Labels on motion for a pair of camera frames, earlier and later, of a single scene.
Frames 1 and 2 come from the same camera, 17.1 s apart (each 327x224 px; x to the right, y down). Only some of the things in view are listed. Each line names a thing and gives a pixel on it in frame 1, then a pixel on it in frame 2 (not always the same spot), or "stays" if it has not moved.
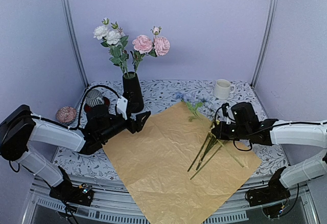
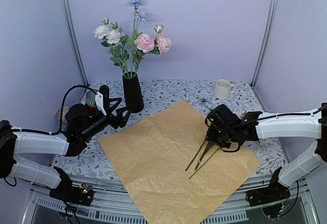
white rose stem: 114,37 stays
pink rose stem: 143,44 stays
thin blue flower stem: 192,103 -> 138,15
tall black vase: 131,90 stays
